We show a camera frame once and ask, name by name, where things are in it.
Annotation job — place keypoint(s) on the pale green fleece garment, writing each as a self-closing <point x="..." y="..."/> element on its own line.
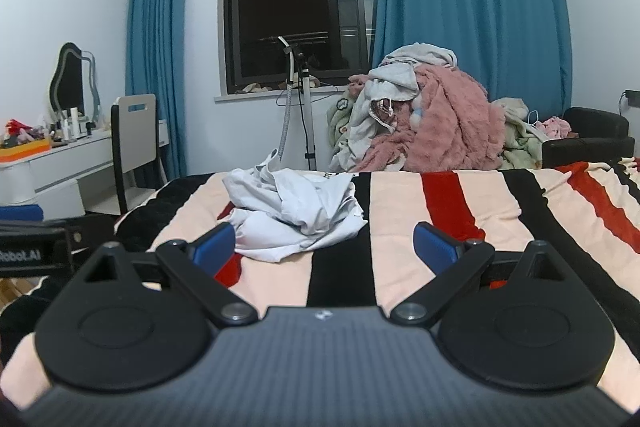
<point x="515" y="142"/>

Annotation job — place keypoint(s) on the white T-shirt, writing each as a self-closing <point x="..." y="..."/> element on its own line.
<point x="300" y="202"/>

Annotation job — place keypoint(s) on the black armchair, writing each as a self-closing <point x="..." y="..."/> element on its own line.
<point x="590" y="132"/>

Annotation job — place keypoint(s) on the pink fluffy blanket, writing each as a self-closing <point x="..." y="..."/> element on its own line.
<point x="450" y="122"/>

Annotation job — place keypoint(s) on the green printed blanket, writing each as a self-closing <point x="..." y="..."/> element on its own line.
<point x="340" y="127"/>

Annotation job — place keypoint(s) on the orange box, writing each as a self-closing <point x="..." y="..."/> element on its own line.
<point x="25" y="152"/>

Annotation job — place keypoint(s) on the grey white garment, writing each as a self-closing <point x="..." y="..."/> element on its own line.
<point x="395" y="77"/>

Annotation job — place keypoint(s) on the black wall plug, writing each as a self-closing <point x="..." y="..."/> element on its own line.
<point x="631" y="99"/>

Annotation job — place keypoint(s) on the wavy framed mirror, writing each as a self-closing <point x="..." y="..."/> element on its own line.
<point x="70" y="79"/>

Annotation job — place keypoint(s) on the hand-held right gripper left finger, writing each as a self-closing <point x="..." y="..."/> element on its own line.
<point x="215" y="249"/>

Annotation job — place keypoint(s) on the garment steamer stand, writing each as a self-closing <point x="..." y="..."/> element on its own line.
<point x="307" y="122"/>

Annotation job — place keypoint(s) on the white chair with black frame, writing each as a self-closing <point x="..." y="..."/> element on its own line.
<point x="135" y="132"/>

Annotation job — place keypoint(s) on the striped red black cream blanket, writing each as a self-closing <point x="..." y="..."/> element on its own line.
<point x="500" y="217"/>

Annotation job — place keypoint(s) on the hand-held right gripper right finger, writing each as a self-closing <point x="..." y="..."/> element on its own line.
<point x="434" y="249"/>

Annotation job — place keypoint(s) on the small pink garment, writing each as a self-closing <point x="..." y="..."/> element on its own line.
<point x="555" y="127"/>

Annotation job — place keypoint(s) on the row of cosmetic bottles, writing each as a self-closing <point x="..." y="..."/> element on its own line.
<point x="72" y="122"/>

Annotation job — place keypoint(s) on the white dressing table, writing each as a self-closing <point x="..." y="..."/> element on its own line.
<point x="55" y="162"/>

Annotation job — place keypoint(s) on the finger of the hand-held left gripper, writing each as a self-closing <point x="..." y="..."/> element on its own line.
<point x="92" y="232"/>

